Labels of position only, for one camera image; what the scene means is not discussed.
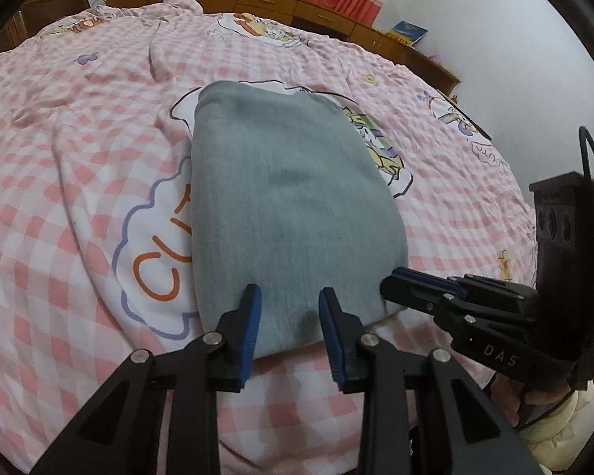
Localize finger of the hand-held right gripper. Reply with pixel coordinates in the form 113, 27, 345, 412
395, 266, 541, 304
380, 275, 477, 321

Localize low wooden cabinet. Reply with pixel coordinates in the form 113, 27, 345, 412
106, 0, 462, 102

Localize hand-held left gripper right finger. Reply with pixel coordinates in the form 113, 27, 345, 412
318, 286, 538, 475

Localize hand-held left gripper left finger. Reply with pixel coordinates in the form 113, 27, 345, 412
30, 283, 263, 475

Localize blue book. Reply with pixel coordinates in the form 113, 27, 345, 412
383, 21, 429, 48

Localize dark wooden wardrobe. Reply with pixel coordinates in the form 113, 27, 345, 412
0, 0, 97, 57

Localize person's right hand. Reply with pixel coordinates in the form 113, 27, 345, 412
490, 371, 575, 431

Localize pink checkered bedsheet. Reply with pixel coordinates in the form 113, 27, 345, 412
0, 0, 540, 475

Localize black cable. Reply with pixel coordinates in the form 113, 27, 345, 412
578, 126, 594, 181

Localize grey pants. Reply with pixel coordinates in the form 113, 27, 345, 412
190, 80, 411, 359

